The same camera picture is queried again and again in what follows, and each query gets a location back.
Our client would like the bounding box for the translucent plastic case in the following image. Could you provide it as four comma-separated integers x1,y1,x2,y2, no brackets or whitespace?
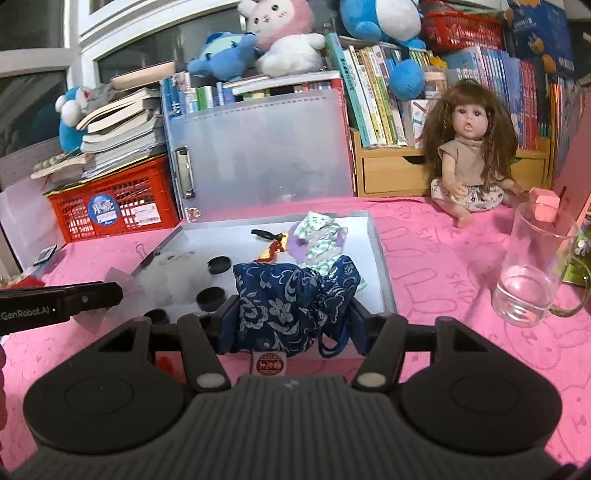
133,85,399,361

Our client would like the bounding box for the red plastic crate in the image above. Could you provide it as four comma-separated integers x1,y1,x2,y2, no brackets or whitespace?
44,154,181,244

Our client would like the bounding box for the black binder clip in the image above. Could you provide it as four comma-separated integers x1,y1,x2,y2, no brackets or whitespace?
134,244,160,278

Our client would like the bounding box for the row of children's books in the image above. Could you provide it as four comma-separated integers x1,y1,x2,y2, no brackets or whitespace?
324,32,450,149

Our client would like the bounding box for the pink foam block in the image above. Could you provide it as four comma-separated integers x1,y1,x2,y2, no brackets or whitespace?
529,187,560,224

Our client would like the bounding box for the grey cloth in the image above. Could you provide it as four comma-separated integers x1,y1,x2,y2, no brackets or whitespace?
88,84,122,112

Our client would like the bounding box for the pink white bunny plush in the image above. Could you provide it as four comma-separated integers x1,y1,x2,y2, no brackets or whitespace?
238,0,326,77

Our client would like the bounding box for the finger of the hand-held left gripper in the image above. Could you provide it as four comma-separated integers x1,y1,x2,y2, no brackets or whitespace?
60,281,124,320

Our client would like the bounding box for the row of books behind case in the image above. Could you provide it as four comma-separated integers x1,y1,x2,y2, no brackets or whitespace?
161,69,345,121

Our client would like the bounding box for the blue white cat plush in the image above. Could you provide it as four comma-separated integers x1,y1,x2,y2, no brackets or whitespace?
55,85,100,153

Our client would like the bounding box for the printed picture card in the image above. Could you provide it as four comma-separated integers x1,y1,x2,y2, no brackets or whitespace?
564,231,591,289

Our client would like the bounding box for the red cloth item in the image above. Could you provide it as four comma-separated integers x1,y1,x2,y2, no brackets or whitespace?
154,352,188,377

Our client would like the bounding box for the blue floral cloth pouch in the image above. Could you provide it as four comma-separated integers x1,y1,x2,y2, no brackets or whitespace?
232,255,362,377

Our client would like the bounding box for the pink embossed blanket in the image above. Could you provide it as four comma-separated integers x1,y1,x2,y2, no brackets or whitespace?
0,196,591,472

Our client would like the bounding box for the wooden desk organizer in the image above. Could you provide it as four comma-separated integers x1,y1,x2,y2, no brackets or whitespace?
350,127,552,198

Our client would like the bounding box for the white fluffy plush toy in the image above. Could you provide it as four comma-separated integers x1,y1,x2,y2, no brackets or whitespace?
150,248,211,310

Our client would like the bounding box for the blue white penguin plush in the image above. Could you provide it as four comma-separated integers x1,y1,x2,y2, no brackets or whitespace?
339,0,428,101

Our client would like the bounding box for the green patterned cloth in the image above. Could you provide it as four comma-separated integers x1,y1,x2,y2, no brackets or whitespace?
294,210,368,291

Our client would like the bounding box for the red yellow knitted ornament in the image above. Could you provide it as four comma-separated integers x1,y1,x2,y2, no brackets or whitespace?
250,228,289,265

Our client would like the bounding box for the row of thin colourful books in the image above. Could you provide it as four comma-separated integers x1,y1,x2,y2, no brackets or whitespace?
445,45,583,151

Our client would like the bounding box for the stack of worn books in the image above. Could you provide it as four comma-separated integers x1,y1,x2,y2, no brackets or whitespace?
31,60,176,185

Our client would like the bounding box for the blue cardboard carton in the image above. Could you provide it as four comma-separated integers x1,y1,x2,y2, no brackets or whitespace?
507,0,575,77

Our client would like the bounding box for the pink board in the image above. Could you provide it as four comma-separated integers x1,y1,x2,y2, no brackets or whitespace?
551,106,591,236

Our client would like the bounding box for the wooden bead string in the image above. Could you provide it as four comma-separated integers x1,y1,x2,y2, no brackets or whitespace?
31,154,70,176

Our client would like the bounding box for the red plastic basket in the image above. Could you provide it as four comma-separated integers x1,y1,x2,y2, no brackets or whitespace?
421,2,506,52

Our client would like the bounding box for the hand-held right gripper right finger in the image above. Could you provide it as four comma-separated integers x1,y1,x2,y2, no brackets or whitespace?
348,300,497,393

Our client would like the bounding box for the long-haired baby doll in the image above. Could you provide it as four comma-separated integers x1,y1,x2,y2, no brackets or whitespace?
424,78,525,229

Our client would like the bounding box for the translucent plastic wrapper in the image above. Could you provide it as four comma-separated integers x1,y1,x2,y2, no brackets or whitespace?
104,267,155,335

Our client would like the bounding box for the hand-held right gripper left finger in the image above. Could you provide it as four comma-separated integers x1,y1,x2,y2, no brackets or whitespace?
99,295,241,394

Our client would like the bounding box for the clear glass mug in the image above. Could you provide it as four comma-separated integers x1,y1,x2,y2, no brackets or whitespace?
492,202,591,328

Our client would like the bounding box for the blue alien plush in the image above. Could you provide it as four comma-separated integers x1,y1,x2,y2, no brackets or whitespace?
187,31,259,80

